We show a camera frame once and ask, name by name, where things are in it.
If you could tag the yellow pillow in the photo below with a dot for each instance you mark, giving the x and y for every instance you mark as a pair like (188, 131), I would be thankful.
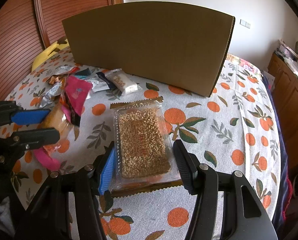
(47, 53)

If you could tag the brown cardboard box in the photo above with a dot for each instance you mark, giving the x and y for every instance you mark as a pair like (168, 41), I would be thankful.
(149, 47)

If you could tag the pink snack packet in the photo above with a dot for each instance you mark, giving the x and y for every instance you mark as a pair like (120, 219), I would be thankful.
(76, 93)
(46, 158)

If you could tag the white wall switch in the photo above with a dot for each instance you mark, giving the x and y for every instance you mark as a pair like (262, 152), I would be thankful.
(245, 23)

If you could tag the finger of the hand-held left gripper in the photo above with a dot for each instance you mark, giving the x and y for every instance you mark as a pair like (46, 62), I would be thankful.
(30, 116)
(38, 136)

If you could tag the wooden cabinet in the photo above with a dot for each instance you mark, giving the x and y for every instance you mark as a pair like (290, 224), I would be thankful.
(286, 85)

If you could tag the clutter on cabinet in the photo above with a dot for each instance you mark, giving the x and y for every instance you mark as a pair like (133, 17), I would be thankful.
(293, 57)

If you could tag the silver packet with black edge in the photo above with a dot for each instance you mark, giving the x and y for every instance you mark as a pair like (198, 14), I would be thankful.
(100, 85)

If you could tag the clear sesame candy packet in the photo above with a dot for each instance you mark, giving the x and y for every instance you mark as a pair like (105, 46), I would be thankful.
(141, 140)

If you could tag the orange clear snack bag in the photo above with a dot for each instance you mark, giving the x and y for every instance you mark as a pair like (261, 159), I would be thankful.
(56, 120)

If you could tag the orange-print tablecloth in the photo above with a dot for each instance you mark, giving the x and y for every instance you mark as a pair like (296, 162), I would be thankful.
(219, 130)

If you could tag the crumpled silver snack packet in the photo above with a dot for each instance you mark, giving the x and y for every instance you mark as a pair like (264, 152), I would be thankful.
(51, 93)

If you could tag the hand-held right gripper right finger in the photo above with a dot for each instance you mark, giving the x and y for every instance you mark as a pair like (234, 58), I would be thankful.
(186, 172)

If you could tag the white orange snack packet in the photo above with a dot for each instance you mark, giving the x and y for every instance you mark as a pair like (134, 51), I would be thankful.
(66, 69)

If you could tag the dark blue blanket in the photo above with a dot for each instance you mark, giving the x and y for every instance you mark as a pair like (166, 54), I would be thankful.
(280, 155)

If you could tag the floral cloth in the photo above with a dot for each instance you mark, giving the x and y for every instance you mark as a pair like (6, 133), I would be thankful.
(246, 62)

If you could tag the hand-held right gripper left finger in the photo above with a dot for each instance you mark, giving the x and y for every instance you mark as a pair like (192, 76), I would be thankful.
(106, 170)

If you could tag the white brown-print snack packet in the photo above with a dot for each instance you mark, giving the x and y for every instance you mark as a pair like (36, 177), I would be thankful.
(123, 81)

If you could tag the wooden slatted headboard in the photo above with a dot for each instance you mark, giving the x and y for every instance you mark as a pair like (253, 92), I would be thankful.
(18, 25)

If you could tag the brown gold candy wrapper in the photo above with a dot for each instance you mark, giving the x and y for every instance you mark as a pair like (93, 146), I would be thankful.
(55, 79)

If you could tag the teal snack packet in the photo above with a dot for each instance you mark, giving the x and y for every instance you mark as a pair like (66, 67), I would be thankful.
(83, 73)

